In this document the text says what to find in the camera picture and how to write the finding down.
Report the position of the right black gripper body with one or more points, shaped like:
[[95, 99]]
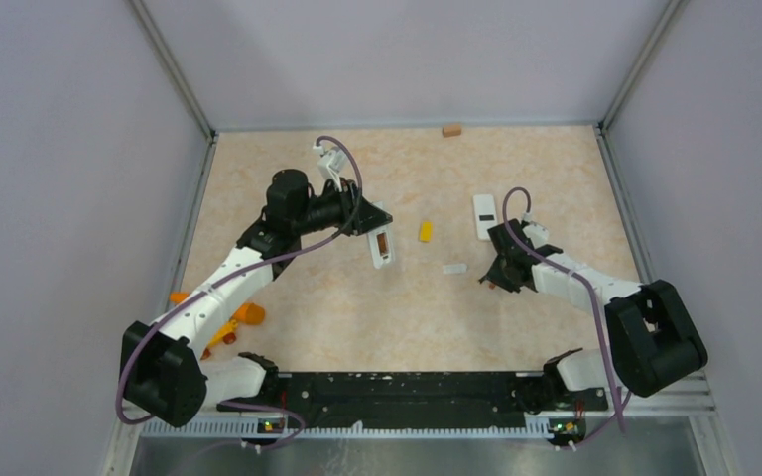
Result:
[[498, 274]]

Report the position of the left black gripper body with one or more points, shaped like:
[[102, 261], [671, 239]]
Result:
[[338, 209]]

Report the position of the white remote with buttons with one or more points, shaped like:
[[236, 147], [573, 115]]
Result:
[[377, 261]]

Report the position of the white remote control back up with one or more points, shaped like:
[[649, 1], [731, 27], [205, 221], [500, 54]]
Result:
[[485, 215]]

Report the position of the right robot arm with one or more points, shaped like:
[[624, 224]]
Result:
[[650, 341]]

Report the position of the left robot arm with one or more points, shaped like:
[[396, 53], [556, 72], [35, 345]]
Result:
[[160, 362]]

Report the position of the yellow block centre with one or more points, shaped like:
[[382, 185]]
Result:
[[425, 232]]

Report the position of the brown wooden block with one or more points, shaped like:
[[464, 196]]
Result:
[[451, 130]]

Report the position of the yellow toy car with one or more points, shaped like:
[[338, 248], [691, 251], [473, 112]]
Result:
[[226, 335]]

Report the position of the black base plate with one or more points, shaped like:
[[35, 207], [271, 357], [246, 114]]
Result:
[[423, 400]]

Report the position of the left aluminium frame post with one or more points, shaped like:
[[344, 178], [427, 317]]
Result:
[[171, 66]]

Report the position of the aluminium frame post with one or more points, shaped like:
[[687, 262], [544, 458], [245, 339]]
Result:
[[171, 66], [661, 29]]

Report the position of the white cable duct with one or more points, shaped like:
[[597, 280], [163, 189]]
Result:
[[250, 427]]

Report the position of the right aluminium frame post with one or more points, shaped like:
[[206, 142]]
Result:
[[661, 29]]

